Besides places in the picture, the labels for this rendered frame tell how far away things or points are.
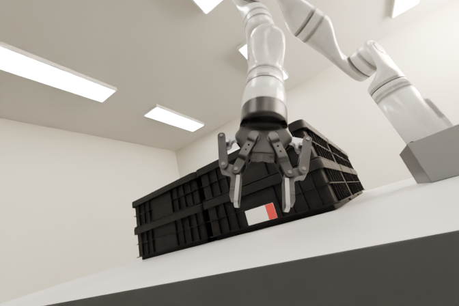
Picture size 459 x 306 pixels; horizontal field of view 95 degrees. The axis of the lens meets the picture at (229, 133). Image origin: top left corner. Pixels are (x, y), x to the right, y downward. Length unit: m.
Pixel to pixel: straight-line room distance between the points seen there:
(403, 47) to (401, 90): 3.70
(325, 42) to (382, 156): 3.22
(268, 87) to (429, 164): 0.42
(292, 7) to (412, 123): 0.43
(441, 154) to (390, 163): 3.21
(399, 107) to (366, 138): 3.18
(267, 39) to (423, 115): 0.44
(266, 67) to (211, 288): 0.32
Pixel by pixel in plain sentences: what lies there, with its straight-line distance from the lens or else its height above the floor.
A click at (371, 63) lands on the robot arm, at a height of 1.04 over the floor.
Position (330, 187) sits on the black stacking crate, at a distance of 0.57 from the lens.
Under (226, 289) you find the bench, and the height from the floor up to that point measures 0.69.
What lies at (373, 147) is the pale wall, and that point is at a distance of 3.86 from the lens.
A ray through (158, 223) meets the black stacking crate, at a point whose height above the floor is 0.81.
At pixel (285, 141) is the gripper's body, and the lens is 0.31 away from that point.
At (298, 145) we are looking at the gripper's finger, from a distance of 0.32.
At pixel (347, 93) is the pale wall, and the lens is 4.10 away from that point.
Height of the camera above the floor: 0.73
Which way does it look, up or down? 23 degrees up
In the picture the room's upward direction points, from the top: 16 degrees counter-clockwise
